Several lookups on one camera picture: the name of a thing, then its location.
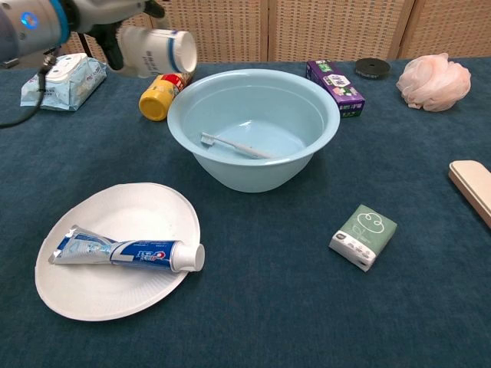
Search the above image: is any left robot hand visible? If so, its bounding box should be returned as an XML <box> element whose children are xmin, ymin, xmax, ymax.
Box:
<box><xmin>63</xmin><ymin>0</ymin><xmax>166</xmax><ymax>72</ymax></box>

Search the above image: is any white paper cup blue band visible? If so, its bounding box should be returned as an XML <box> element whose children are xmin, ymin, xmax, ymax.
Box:
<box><xmin>118</xmin><ymin>25</ymin><xmax>199</xmax><ymax>79</ymax></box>

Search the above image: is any white toothbrush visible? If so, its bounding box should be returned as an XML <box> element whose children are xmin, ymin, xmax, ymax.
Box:
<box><xmin>200</xmin><ymin>132</ymin><xmax>278</xmax><ymax>160</ymax></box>

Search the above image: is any blue white toothpaste tube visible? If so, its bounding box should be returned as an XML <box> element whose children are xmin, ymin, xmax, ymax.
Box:
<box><xmin>48</xmin><ymin>225</ymin><xmax>206</xmax><ymax>273</ymax></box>

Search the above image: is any light blue plastic basin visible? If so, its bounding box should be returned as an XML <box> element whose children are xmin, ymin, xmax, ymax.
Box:
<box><xmin>166</xmin><ymin>68</ymin><xmax>341</xmax><ymax>194</ymax></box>

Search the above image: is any purple box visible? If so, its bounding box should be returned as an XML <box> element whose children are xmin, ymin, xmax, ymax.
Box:
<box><xmin>305</xmin><ymin>59</ymin><xmax>367</xmax><ymax>119</ymax></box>

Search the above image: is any pink plastic case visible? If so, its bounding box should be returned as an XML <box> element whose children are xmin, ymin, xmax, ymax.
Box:
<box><xmin>447</xmin><ymin>159</ymin><xmax>491</xmax><ymax>230</ymax></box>

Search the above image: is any light blue wet wipes pack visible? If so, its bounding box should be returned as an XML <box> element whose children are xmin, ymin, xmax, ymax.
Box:
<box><xmin>19</xmin><ymin>52</ymin><xmax>107</xmax><ymax>113</ymax></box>

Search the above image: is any yellow bottle red label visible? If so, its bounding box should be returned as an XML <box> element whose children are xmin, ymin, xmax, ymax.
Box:
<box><xmin>138</xmin><ymin>71</ymin><xmax>195</xmax><ymax>122</ymax></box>

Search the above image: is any white paper plate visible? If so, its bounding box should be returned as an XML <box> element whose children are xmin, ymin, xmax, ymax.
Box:
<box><xmin>34</xmin><ymin>182</ymin><xmax>202</xmax><ymax>322</ymax></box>

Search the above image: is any wicker folding screen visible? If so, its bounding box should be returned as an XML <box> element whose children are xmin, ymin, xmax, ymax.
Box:
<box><xmin>57</xmin><ymin>0</ymin><xmax>491</xmax><ymax>66</ymax></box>

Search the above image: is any black round disc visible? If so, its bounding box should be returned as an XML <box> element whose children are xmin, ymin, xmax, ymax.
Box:
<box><xmin>354</xmin><ymin>57</ymin><xmax>391</xmax><ymax>80</ymax></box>

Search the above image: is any dark teal table cloth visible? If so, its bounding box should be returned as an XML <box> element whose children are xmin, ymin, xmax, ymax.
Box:
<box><xmin>0</xmin><ymin>57</ymin><xmax>491</xmax><ymax>368</ymax></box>

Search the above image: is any green white tissue pack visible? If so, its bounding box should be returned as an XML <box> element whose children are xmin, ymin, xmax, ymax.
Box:
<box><xmin>328</xmin><ymin>203</ymin><xmax>398</xmax><ymax>273</ymax></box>

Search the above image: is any pink bath pouf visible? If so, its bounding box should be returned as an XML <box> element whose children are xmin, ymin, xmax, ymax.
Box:
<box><xmin>396</xmin><ymin>52</ymin><xmax>472</xmax><ymax>113</ymax></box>

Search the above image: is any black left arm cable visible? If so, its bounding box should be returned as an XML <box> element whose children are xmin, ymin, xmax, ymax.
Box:
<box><xmin>0</xmin><ymin>53</ymin><xmax>58</xmax><ymax>130</ymax></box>

